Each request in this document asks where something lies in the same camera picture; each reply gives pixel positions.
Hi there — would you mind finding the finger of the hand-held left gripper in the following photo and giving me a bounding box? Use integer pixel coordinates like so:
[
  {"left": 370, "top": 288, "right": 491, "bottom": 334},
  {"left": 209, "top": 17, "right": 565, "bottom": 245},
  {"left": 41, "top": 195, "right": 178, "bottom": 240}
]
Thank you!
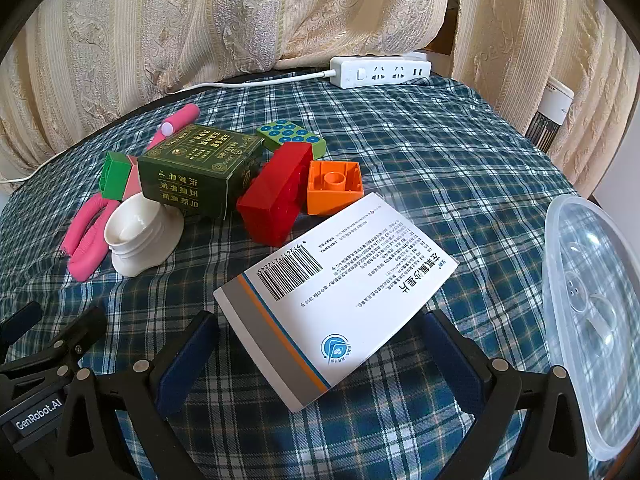
[
  {"left": 0, "top": 301, "right": 43, "bottom": 346},
  {"left": 0, "top": 305, "right": 108, "bottom": 401}
]

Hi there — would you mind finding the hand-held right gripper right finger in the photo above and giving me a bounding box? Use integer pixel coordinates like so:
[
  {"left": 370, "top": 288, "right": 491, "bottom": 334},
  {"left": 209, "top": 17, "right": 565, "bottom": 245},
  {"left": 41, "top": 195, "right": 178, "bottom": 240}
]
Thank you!
[{"left": 420, "top": 309, "right": 596, "bottom": 480}]

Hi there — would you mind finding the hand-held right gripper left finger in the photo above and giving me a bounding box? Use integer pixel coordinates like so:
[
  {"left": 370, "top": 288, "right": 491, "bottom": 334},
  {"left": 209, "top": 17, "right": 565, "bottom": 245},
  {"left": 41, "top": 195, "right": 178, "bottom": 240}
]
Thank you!
[{"left": 50, "top": 310, "right": 219, "bottom": 480}]

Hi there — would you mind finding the white ceramic cup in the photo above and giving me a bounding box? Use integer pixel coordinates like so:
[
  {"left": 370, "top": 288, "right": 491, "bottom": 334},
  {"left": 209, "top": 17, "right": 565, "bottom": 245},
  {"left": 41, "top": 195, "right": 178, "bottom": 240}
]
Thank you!
[{"left": 104, "top": 192, "right": 185, "bottom": 277}]

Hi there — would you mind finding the white medicine box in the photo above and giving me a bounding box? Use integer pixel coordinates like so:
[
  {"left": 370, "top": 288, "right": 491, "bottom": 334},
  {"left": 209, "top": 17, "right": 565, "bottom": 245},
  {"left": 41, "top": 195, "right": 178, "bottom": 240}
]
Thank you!
[{"left": 213, "top": 191, "right": 460, "bottom": 413}]

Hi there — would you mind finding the clear plastic container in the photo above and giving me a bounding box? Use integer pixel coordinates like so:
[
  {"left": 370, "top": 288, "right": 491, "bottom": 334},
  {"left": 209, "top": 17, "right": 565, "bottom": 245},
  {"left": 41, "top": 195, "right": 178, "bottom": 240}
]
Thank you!
[{"left": 542, "top": 194, "right": 640, "bottom": 462}]

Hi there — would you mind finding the small green toy block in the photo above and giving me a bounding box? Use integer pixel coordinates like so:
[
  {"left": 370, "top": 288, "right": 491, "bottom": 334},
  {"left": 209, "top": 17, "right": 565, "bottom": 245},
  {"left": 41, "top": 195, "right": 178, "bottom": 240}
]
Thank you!
[{"left": 98, "top": 151, "right": 138, "bottom": 201}]

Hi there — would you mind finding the red toy block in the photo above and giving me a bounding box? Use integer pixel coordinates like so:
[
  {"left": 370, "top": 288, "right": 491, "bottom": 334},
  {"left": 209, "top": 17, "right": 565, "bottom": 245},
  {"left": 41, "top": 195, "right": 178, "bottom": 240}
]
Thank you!
[{"left": 236, "top": 141, "right": 315, "bottom": 247}]

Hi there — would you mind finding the dark green box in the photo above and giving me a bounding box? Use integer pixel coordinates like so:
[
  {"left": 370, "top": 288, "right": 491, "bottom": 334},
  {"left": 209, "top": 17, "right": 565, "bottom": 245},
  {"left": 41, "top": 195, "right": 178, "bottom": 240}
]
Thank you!
[{"left": 137, "top": 123, "right": 266, "bottom": 221}]

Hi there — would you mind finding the orange toy block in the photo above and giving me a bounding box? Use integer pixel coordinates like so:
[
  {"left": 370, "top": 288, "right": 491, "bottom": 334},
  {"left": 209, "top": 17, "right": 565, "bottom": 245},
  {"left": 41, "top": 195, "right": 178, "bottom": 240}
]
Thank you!
[{"left": 306, "top": 160, "right": 365, "bottom": 217}]

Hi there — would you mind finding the green block with blue studs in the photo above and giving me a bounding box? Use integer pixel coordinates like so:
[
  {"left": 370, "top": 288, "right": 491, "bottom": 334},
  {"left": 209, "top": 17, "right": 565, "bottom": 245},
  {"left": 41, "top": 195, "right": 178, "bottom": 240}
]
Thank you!
[{"left": 256, "top": 119, "right": 327, "bottom": 161}]

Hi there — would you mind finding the blue plaid tablecloth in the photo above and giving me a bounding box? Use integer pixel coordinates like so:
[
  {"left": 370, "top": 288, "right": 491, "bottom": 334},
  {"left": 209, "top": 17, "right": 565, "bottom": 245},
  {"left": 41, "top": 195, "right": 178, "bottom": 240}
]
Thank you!
[{"left": 0, "top": 72, "right": 640, "bottom": 480}]

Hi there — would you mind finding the white tower appliance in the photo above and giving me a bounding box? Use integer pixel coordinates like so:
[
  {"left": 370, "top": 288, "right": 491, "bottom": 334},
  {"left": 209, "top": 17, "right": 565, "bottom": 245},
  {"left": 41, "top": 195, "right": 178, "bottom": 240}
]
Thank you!
[{"left": 525, "top": 77, "right": 575, "bottom": 153}]

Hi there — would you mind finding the white power strip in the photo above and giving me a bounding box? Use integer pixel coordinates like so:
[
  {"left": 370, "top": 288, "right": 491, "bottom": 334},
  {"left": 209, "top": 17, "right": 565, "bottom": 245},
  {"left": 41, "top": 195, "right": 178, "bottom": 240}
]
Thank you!
[{"left": 329, "top": 56, "right": 432, "bottom": 90}]

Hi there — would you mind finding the cream patterned curtain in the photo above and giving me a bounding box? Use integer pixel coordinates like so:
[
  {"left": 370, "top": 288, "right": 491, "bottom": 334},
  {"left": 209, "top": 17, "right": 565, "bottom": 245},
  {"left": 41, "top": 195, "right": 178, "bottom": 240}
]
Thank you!
[
  {"left": 450, "top": 0, "right": 640, "bottom": 196},
  {"left": 0, "top": 0, "right": 453, "bottom": 181}
]

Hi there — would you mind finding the white power cable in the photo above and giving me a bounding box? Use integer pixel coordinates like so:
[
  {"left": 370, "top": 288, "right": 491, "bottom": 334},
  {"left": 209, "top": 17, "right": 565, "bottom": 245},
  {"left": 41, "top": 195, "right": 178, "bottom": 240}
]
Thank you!
[{"left": 0, "top": 71, "right": 337, "bottom": 184}]

